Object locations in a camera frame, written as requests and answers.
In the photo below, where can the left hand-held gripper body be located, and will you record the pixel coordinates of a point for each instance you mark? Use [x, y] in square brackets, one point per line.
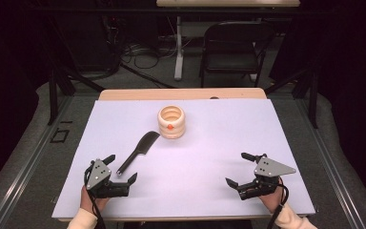
[99, 178]

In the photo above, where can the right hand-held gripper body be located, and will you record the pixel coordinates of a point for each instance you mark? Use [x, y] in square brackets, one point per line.
[268, 168]

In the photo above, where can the cream ribbed utensil holder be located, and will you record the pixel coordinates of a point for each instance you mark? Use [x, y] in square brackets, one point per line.
[171, 125]

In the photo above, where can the person's left hand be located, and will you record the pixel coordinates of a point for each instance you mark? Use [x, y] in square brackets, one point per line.
[87, 200]

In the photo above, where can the person's right hand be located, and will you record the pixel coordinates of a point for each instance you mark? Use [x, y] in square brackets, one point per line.
[271, 198]

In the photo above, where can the white table mat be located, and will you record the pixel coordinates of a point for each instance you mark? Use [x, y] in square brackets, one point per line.
[197, 171]

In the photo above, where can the black metal stand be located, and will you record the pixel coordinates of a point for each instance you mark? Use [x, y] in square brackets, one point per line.
[53, 95]
[313, 98]

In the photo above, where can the black folding chair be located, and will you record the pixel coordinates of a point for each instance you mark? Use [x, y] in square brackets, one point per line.
[232, 60]

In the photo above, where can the white table leg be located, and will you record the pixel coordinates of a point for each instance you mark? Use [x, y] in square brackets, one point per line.
[179, 54]

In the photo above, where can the light wooden background table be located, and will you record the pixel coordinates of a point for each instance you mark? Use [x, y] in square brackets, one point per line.
[228, 3]

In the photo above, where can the aluminium floor rail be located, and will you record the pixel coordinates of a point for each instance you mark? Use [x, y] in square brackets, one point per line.
[327, 159]
[28, 159]

